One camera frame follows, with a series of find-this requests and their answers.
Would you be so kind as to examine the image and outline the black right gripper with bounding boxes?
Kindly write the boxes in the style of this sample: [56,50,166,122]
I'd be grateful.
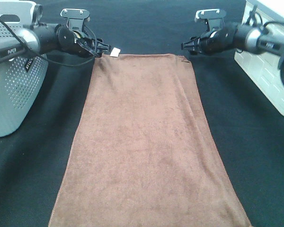
[181,22,238,55]

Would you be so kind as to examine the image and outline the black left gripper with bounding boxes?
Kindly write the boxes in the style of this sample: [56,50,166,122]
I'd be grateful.
[56,26,112,58]

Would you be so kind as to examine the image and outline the brown towel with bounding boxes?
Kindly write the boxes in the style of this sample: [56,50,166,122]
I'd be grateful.
[49,54,251,227]

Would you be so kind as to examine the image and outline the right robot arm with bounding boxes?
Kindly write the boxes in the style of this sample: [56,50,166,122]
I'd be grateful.
[181,7,284,86]

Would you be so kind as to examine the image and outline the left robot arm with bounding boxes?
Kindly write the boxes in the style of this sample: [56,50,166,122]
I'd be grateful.
[0,0,111,65]

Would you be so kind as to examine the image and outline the white plastic basket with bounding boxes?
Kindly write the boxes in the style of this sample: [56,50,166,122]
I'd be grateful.
[234,0,284,116]

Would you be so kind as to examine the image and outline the grey perforated laundry basket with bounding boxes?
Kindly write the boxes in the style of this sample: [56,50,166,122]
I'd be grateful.
[0,0,49,139]

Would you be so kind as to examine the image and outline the black table cloth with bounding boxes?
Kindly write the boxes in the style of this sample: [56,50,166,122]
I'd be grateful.
[0,0,284,227]

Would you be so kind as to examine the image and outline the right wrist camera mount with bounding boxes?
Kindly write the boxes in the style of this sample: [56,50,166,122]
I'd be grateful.
[194,9,227,32]

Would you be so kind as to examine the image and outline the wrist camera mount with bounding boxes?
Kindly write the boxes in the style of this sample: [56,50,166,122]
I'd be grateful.
[60,9,90,32]
[194,9,227,32]

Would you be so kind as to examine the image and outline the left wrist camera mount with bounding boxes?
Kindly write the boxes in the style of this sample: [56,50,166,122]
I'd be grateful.
[60,9,90,32]

